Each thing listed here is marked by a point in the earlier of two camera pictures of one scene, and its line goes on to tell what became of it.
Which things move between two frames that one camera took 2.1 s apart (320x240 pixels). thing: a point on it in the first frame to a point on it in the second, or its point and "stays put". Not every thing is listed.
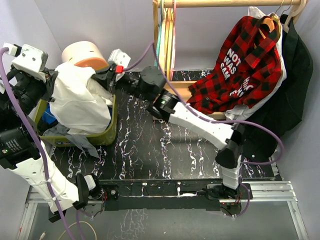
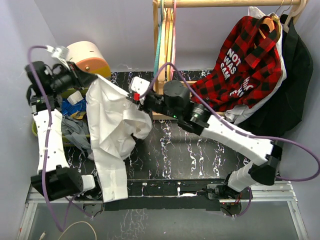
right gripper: [104, 78] to [142, 105]
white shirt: [78, 102] to [115, 116]
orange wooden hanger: [266, 21] stays put
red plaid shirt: [248, 72] stays put
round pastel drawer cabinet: [86, 54] stays put
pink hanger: [172, 64] stays put
